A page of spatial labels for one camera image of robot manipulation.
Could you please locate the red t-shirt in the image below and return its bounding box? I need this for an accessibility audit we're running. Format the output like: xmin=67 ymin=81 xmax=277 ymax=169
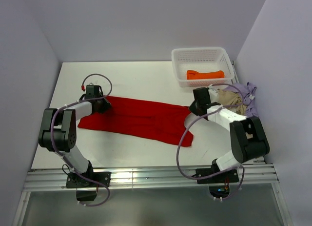
xmin=78 ymin=96 xmax=191 ymax=145

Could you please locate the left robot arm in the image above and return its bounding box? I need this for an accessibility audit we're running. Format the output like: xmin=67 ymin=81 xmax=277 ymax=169
xmin=39 ymin=85 xmax=111 ymax=187

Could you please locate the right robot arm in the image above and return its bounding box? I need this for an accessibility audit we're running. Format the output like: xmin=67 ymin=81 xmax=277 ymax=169
xmin=189 ymin=87 xmax=270 ymax=182

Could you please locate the beige t-shirt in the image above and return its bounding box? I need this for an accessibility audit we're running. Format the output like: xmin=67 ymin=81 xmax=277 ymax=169
xmin=217 ymin=89 xmax=247 ymax=115

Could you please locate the rolled orange t-shirt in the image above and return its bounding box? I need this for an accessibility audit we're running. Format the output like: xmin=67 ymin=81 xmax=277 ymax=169
xmin=186 ymin=70 xmax=225 ymax=80

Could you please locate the white plastic basket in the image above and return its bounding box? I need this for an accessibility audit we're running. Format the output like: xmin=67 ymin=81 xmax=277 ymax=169
xmin=171 ymin=47 xmax=235 ymax=87

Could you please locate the purple t-shirt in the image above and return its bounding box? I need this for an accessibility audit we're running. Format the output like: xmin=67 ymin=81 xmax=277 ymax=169
xmin=224 ymin=82 xmax=258 ymax=117

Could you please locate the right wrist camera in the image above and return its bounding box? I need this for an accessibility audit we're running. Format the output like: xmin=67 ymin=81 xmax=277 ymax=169
xmin=208 ymin=85 xmax=219 ymax=103

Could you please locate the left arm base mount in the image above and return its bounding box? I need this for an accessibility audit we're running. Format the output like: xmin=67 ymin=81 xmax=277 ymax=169
xmin=66 ymin=172 xmax=111 ymax=203

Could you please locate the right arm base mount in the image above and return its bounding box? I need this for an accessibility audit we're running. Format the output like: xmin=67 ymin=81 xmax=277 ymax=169
xmin=192 ymin=162 xmax=239 ymax=201

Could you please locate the aluminium rail frame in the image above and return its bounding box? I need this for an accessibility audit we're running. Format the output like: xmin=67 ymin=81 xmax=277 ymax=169
xmin=13 ymin=158 xmax=293 ymax=226

